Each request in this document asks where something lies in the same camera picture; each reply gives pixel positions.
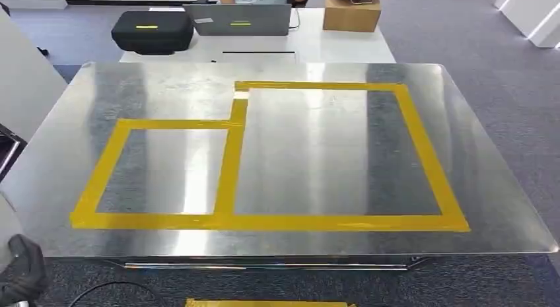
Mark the steel bench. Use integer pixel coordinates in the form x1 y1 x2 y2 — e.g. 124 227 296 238
0 61 560 272

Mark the thin black strip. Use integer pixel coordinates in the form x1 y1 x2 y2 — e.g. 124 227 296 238
221 50 297 55

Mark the white table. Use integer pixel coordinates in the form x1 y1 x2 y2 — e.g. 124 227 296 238
119 7 397 65

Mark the grey laptop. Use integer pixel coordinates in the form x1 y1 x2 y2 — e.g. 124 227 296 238
182 3 293 38

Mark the large yellow tape rectangle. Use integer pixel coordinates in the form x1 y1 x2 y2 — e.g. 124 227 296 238
213 80 472 233

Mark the cardboard box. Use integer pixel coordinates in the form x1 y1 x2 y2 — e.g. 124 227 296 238
322 0 382 34

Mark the yellow floor tape strip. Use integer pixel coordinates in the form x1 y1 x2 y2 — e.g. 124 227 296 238
184 298 356 307

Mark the black zip case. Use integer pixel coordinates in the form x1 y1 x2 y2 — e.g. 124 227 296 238
110 10 195 56

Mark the white partition panel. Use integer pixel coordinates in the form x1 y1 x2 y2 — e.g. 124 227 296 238
0 11 68 142

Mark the white cabinet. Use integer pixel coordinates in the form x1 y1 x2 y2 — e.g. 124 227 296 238
493 0 560 50

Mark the black laptop cable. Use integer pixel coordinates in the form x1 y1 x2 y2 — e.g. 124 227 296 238
288 7 302 33

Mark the black floor cable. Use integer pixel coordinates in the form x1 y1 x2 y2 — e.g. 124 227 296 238
67 281 164 307

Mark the dark metal frame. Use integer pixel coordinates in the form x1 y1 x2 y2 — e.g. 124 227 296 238
0 123 28 182

